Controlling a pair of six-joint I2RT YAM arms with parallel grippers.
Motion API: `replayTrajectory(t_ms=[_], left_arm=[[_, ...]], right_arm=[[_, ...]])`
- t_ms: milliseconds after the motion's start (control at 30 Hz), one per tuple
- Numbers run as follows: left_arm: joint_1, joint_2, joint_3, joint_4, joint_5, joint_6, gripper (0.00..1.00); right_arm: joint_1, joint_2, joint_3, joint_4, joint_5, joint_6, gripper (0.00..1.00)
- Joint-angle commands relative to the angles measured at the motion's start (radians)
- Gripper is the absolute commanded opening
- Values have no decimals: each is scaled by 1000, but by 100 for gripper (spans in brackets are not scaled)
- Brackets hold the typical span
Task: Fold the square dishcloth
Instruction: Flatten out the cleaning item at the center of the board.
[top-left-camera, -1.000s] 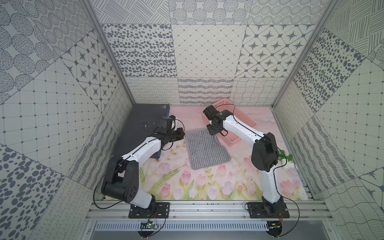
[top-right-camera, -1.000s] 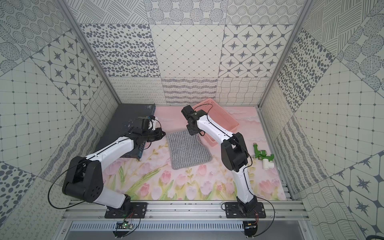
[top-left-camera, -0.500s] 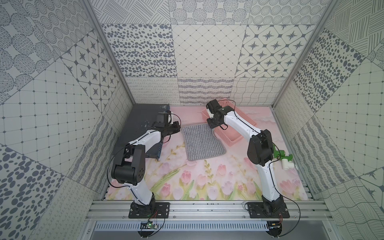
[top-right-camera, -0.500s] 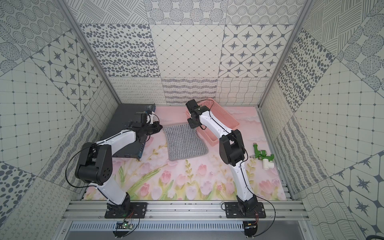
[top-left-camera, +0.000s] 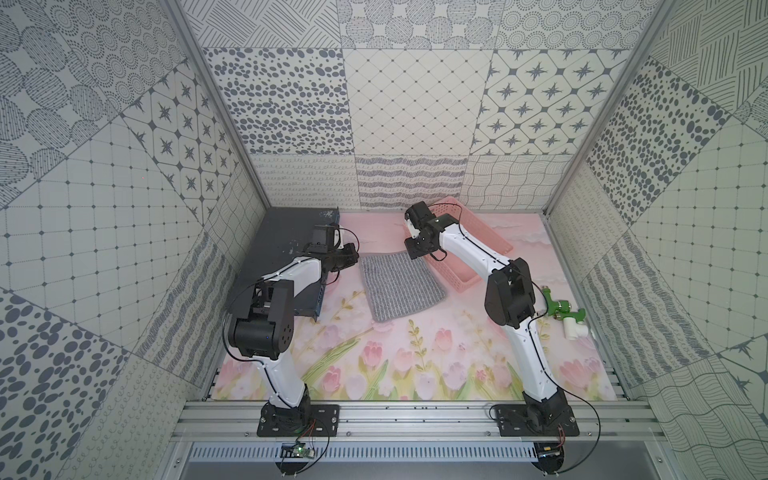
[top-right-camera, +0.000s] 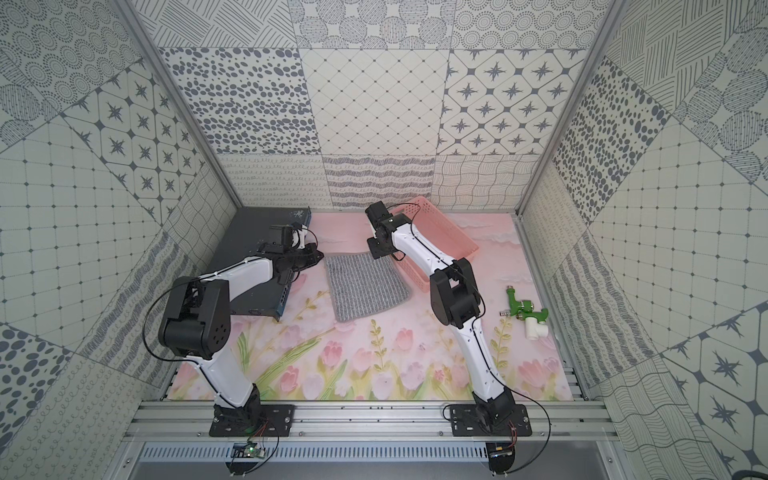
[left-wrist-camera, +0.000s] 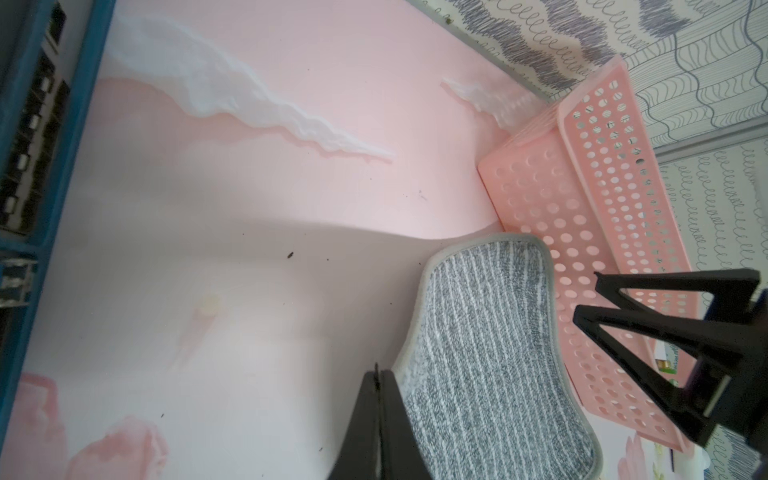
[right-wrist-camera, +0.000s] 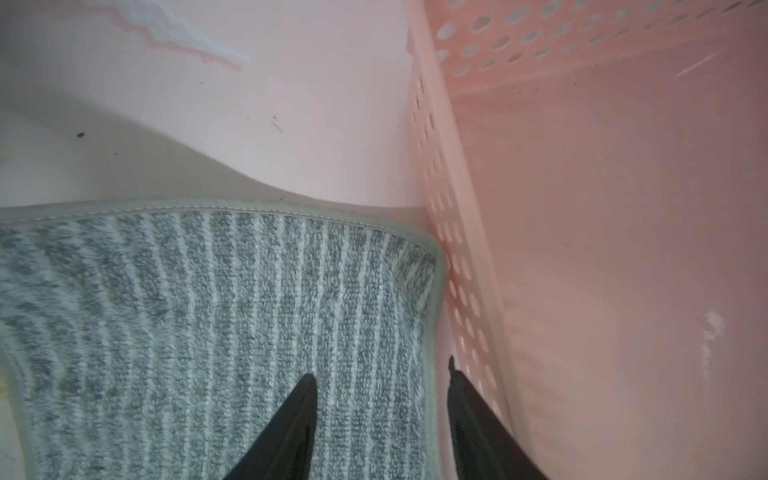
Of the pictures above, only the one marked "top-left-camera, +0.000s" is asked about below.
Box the grey striped square dishcloth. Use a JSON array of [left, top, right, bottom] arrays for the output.
[[360, 251, 447, 323]]

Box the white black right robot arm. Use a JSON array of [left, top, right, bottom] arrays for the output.
[[404, 202, 570, 434]]

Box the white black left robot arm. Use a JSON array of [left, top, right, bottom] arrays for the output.
[[223, 243, 359, 420]]

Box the pink perforated plastic basket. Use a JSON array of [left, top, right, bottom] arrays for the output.
[[426, 197, 513, 293]]

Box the white plastic pipe fitting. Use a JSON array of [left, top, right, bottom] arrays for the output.
[[562, 317, 590, 341]]

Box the small green circuit board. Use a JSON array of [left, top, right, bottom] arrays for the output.
[[279, 441, 316, 460]]

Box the dark grey network switch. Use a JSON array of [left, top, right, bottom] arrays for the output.
[[225, 207, 340, 318]]

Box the green brass hose fitting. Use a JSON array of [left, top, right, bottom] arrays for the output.
[[541, 286, 586, 323]]

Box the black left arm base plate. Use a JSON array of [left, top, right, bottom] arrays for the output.
[[257, 403, 341, 438]]

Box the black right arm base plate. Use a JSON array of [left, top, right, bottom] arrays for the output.
[[490, 404, 580, 437]]

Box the aluminium front rail frame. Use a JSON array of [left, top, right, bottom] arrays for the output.
[[171, 369, 664, 441]]

